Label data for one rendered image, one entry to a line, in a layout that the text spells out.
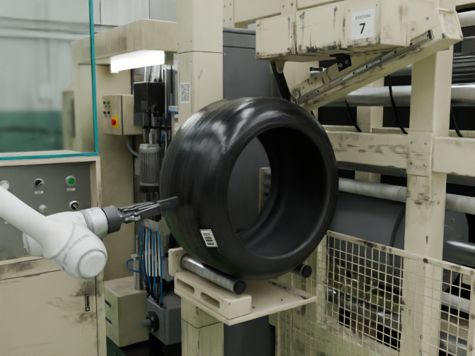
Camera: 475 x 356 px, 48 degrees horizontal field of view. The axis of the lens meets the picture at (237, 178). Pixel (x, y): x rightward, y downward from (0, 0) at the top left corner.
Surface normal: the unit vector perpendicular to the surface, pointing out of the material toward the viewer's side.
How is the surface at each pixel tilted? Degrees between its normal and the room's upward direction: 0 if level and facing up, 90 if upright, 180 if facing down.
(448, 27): 72
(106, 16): 90
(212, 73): 90
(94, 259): 103
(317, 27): 90
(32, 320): 90
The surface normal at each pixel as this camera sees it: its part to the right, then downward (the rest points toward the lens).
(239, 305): 0.57, 0.11
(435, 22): -0.82, 0.07
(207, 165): -0.18, -0.15
